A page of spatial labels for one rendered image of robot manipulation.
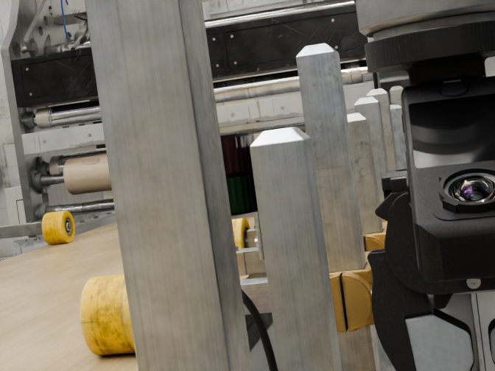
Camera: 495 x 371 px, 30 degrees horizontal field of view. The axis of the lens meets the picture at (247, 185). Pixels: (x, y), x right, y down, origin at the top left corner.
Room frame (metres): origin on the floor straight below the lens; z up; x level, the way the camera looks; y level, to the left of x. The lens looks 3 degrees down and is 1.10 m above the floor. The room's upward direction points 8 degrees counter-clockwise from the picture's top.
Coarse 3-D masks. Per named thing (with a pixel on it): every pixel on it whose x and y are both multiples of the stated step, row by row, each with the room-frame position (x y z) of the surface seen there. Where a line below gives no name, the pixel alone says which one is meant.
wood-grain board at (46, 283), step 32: (32, 256) 2.05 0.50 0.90; (64, 256) 1.96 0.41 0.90; (96, 256) 1.87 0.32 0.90; (0, 288) 1.58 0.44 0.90; (32, 288) 1.52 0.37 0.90; (64, 288) 1.47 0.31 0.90; (0, 320) 1.23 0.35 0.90; (32, 320) 1.20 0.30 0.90; (64, 320) 1.17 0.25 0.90; (0, 352) 1.02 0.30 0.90; (32, 352) 0.99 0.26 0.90; (64, 352) 0.97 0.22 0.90
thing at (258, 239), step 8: (224, 136) 0.58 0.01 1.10; (232, 136) 0.58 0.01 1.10; (232, 176) 0.58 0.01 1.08; (240, 176) 0.58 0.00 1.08; (256, 208) 0.60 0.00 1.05; (232, 216) 0.58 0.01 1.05; (240, 216) 0.58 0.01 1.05; (248, 216) 0.58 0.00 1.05; (256, 216) 0.58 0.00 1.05; (256, 224) 0.58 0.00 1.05; (256, 232) 0.58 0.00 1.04; (256, 240) 0.59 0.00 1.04; (248, 304) 0.60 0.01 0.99; (256, 312) 0.59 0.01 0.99; (256, 320) 0.59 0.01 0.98; (264, 328) 0.59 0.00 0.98; (264, 336) 0.59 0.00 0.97; (264, 344) 0.59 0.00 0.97; (272, 352) 0.59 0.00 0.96; (272, 360) 0.59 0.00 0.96; (272, 368) 0.59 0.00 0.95
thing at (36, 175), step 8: (24, 120) 3.12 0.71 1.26; (32, 120) 3.15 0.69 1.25; (32, 128) 3.18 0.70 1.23; (40, 160) 3.19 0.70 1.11; (40, 168) 3.19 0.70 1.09; (32, 176) 3.14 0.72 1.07; (40, 176) 3.15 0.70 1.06; (40, 184) 3.14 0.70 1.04; (40, 192) 3.17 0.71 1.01; (40, 208) 3.14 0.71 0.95; (40, 216) 3.13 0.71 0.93
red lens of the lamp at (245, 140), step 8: (240, 136) 0.58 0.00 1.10; (248, 136) 0.59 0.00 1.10; (224, 144) 0.58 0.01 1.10; (232, 144) 0.58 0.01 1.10; (240, 144) 0.58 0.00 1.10; (248, 144) 0.59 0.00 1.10; (224, 152) 0.57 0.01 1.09; (232, 152) 0.58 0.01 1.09; (240, 152) 0.58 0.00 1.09; (248, 152) 0.59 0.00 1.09; (224, 160) 0.57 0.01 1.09; (232, 160) 0.58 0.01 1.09; (240, 160) 0.58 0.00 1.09; (248, 160) 0.59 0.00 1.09; (232, 168) 0.58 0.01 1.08; (240, 168) 0.58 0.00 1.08; (248, 168) 0.58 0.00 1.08
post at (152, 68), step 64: (128, 0) 0.33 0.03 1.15; (192, 0) 0.35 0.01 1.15; (128, 64) 0.33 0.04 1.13; (192, 64) 0.33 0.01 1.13; (128, 128) 0.33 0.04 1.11; (192, 128) 0.33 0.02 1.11; (128, 192) 0.33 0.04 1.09; (192, 192) 0.33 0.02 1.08; (128, 256) 0.33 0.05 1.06; (192, 256) 0.33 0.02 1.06; (192, 320) 0.33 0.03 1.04
